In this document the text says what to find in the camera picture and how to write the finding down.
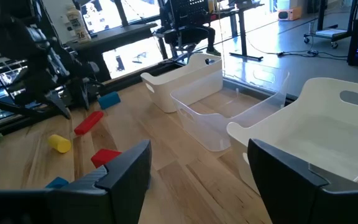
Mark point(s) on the long red block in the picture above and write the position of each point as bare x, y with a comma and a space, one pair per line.
89, 123

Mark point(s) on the white plastic bin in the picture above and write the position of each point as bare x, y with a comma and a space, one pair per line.
322, 102
172, 90

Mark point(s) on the orange appliance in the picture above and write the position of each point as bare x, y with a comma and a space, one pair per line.
292, 14

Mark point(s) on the clear plastic bin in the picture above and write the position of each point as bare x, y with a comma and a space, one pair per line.
207, 130

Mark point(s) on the black wheeled cart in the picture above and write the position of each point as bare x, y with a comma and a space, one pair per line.
331, 32

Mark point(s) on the black standing desk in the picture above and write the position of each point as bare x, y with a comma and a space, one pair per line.
243, 34

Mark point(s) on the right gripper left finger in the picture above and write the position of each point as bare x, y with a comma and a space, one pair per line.
120, 186

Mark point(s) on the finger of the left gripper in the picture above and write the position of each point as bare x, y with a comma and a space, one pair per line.
57, 104
84, 93

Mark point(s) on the yellow cylinder block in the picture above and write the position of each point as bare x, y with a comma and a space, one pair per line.
59, 143

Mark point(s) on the black office chair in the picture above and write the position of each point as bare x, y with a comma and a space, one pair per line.
188, 12

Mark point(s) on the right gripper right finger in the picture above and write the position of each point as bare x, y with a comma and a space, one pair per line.
291, 193

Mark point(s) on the short red block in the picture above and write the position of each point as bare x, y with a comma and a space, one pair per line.
104, 156

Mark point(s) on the dark grey desk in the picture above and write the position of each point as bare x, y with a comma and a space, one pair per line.
117, 35

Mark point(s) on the person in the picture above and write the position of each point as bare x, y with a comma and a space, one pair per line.
211, 37

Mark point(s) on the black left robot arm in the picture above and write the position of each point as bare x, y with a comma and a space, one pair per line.
17, 31

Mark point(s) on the blue rectangular block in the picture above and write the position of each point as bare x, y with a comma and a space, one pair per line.
57, 183
109, 100

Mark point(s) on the white bottle with number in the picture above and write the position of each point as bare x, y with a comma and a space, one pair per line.
79, 26

